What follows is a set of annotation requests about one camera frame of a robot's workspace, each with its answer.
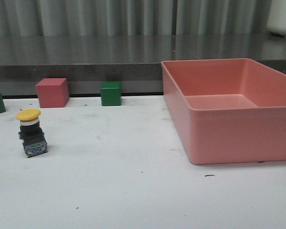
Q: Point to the pink plastic bin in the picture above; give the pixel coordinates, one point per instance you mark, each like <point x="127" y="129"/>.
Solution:
<point x="227" y="110"/>

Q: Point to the far pink cube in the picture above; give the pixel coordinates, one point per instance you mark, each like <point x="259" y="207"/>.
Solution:
<point x="52" y="92"/>

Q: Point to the grey stone counter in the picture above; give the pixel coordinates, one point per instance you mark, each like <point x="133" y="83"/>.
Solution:
<point x="134" y="61"/>

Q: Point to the yellow push button switch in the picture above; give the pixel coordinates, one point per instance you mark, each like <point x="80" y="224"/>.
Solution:
<point x="31" y="134"/>

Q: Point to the grey pleated curtain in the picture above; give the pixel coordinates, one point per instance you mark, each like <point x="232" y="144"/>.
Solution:
<point x="132" y="17"/>

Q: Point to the white appliance on counter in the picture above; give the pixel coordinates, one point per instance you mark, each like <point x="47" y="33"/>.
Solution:
<point x="276" y="22"/>

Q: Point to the right green cube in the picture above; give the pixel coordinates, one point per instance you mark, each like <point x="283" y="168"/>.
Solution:
<point x="111" y="94"/>

